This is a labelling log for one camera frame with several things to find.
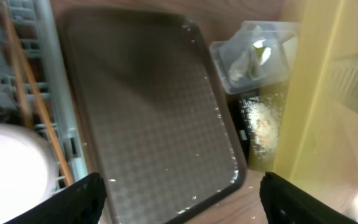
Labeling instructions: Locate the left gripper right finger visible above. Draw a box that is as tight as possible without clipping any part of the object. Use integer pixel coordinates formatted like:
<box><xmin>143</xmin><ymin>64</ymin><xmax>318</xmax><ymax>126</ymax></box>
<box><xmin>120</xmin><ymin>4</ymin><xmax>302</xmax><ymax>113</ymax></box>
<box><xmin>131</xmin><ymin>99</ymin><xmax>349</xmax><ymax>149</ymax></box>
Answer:
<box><xmin>259</xmin><ymin>172</ymin><xmax>357</xmax><ymax>224</ymax></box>

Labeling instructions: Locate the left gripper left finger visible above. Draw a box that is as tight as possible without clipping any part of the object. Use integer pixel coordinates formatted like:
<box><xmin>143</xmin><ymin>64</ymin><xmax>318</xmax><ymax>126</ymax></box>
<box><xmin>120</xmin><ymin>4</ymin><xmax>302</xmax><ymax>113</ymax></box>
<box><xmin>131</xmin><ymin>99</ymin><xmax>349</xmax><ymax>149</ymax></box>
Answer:
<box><xmin>6</xmin><ymin>172</ymin><xmax>107</xmax><ymax>224</ymax></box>

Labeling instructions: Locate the yellow plate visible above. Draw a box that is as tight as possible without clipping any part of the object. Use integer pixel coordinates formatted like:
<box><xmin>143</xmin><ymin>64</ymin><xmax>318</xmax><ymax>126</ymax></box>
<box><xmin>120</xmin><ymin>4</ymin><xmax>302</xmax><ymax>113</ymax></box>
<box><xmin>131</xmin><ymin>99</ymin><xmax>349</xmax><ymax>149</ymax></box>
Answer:
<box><xmin>273</xmin><ymin>0</ymin><xmax>358</xmax><ymax>222</ymax></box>

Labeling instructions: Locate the pink white bowl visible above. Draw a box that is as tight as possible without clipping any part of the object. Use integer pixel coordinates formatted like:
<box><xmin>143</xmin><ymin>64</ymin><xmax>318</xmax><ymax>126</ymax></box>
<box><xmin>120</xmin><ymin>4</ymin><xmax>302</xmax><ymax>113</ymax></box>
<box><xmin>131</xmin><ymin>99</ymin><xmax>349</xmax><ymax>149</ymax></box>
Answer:
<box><xmin>0</xmin><ymin>123</ymin><xmax>58</xmax><ymax>223</ymax></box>

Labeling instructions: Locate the green orange snack wrapper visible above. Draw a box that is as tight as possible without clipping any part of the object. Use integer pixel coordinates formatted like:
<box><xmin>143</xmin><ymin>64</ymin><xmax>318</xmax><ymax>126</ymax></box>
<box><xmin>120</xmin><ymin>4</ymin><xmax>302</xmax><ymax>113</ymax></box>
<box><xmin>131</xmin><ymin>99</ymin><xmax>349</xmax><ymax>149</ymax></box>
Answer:
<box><xmin>248</xmin><ymin>39</ymin><xmax>272</xmax><ymax>80</ymax></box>

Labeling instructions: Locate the pile of rice waste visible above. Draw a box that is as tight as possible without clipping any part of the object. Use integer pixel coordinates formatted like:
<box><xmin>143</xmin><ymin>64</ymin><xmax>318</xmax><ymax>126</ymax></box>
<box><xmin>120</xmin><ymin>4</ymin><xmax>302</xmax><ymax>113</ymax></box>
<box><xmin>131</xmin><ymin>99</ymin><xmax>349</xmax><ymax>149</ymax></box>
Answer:
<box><xmin>240</xmin><ymin>93</ymin><xmax>285</xmax><ymax>159</ymax></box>

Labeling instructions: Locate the black waste tray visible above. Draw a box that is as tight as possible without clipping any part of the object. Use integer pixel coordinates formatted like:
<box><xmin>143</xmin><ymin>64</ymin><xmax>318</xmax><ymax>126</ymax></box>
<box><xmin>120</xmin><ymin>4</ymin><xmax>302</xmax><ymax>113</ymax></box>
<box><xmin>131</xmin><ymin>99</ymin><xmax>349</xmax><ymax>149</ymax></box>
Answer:
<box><xmin>229</xmin><ymin>88</ymin><xmax>287</xmax><ymax>172</ymax></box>

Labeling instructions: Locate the grey dishwasher rack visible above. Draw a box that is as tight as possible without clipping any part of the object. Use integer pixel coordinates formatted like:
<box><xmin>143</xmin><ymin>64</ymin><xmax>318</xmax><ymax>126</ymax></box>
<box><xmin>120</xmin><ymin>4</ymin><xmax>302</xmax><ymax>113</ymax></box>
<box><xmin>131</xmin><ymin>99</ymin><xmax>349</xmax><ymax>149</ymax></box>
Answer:
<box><xmin>0</xmin><ymin>0</ymin><xmax>88</xmax><ymax>182</ymax></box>

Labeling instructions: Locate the clear plastic bin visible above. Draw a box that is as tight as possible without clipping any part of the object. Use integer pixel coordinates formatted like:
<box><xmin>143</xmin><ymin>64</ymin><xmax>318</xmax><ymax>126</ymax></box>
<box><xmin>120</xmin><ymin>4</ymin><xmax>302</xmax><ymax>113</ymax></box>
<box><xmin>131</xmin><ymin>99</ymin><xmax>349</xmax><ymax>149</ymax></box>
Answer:
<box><xmin>209</xmin><ymin>21</ymin><xmax>299</xmax><ymax>95</ymax></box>

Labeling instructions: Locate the dark brown serving tray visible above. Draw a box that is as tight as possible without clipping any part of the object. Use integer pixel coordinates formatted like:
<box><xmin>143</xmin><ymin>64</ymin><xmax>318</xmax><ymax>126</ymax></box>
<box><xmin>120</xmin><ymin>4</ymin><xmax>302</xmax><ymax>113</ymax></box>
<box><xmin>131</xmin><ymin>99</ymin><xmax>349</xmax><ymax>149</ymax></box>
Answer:
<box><xmin>56</xmin><ymin>6</ymin><xmax>246</xmax><ymax>223</ymax></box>

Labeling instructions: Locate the crumpled white tissue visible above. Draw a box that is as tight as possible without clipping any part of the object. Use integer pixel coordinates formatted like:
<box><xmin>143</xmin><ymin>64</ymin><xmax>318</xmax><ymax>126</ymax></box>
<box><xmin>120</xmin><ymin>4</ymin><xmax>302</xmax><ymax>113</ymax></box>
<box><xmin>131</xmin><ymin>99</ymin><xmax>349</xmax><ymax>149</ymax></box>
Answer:
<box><xmin>229</xmin><ymin>26</ymin><xmax>268</xmax><ymax>81</ymax></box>

